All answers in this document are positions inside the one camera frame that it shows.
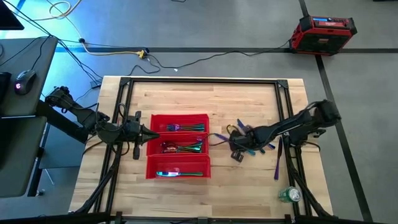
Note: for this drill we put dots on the black keyboard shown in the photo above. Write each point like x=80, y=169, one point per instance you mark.
x=3, y=87

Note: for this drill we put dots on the green soda can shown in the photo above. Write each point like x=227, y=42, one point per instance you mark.
x=290, y=194

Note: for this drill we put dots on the black monitor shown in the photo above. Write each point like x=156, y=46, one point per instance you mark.
x=7, y=18

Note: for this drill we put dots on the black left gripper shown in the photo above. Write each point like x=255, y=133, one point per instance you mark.
x=132, y=133

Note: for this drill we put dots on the black aluminium table frame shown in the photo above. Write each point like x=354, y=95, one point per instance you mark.
x=202, y=80

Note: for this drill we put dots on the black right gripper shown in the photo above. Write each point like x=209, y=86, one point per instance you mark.
x=251, y=138

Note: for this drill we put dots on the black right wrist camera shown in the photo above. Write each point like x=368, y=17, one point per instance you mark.
x=237, y=156

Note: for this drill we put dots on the dark grey desk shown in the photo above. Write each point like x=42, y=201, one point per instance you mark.
x=12, y=105

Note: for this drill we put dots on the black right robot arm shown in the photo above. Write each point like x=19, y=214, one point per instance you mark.
x=292, y=126

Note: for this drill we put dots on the black computer mouse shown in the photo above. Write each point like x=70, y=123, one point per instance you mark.
x=25, y=81

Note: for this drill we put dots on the red plastic bin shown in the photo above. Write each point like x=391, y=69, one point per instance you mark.
x=154, y=146
x=186, y=165
x=186, y=119

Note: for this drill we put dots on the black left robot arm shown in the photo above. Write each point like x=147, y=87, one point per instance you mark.
x=109, y=132

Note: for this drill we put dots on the grey power adapter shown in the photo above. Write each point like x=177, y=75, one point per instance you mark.
x=95, y=84

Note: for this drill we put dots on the iridescent fork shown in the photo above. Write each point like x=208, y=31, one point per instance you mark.
x=196, y=128
x=196, y=125

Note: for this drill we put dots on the red black jobsite radio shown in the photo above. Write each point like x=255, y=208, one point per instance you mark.
x=323, y=39

